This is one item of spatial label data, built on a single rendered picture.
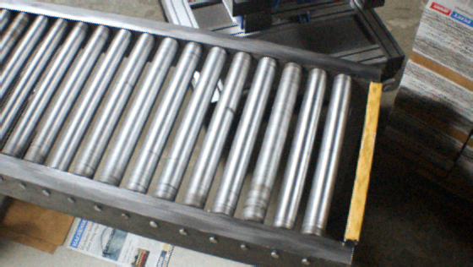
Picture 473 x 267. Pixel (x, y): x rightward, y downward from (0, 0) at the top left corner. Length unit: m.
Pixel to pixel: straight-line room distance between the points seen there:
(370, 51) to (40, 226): 1.45
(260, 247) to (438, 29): 0.86
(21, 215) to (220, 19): 1.12
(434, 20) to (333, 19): 0.84
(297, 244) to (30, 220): 1.26
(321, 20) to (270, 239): 1.40
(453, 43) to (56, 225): 1.50
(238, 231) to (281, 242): 0.09
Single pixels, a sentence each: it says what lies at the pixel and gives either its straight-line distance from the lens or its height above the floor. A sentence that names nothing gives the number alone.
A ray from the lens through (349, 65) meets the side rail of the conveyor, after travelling 1.45.
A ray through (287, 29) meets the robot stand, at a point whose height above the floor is 0.21.
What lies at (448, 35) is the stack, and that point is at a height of 0.77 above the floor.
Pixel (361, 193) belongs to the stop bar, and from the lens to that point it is 1.22.
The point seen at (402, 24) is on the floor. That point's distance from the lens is 2.83.
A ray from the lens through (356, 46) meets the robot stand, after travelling 2.35.
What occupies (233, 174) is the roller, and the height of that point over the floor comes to 0.80.
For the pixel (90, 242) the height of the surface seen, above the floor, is 0.01.
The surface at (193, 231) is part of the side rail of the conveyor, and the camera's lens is 1.18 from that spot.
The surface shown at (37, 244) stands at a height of 0.00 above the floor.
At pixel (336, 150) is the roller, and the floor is 0.80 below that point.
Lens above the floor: 1.85
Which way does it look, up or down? 55 degrees down
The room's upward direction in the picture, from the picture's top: 1 degrees clockwise
